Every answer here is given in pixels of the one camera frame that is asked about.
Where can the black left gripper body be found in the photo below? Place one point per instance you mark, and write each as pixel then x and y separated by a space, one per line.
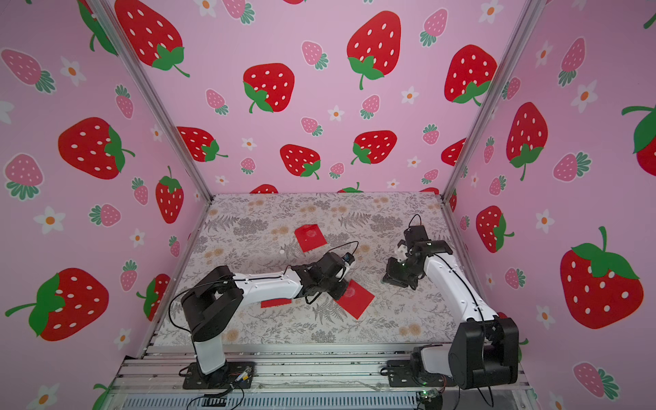
pixel 335 287

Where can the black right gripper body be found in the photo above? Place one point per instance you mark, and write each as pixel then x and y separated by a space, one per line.
pixel 401 272

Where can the red envelope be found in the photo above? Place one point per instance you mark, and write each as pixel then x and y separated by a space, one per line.
pixel 275 303
pixel 355 300
pixel 310 237

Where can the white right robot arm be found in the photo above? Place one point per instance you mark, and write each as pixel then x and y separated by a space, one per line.
pixel 485 349

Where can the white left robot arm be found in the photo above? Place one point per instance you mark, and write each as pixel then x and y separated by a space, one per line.
pixel 210 305

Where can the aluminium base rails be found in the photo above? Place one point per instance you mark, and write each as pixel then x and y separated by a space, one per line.
pixel 298 376

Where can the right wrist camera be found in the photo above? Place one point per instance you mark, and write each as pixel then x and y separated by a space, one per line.
pixel 401 253

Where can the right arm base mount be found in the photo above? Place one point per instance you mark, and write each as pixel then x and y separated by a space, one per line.
pixel 427 366

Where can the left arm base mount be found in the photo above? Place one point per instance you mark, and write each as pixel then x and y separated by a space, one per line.
pixel 220 374

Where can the aluminium frame post right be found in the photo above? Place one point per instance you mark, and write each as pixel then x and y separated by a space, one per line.
pixel 522 33

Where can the aluminium frame post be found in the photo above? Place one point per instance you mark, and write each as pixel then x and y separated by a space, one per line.
pixel 522 33
pixel 111 26

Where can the aluminium frame post left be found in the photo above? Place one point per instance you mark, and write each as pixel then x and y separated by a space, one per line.
pixel 111 26

